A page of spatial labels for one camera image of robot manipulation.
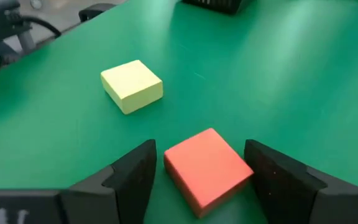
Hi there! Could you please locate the black plastic basket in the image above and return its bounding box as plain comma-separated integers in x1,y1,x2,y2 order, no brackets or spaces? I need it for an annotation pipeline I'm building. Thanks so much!
181,0,244,15

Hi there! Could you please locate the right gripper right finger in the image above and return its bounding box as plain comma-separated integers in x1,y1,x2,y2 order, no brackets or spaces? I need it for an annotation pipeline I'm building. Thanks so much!
244,139,358,224

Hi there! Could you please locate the yellow flat square block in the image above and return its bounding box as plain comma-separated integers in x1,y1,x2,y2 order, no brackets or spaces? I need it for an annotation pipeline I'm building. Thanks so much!
100,59,164,116

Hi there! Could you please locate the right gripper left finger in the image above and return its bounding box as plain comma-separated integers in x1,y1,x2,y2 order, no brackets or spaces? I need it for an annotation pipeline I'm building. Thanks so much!
59,139,158,224

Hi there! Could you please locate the black cable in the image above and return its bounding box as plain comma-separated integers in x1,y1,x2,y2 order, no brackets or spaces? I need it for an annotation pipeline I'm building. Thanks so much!
17,15,63,39

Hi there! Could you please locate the red square block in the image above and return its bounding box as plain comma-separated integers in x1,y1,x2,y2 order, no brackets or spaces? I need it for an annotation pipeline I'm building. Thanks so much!
163,128,255,219

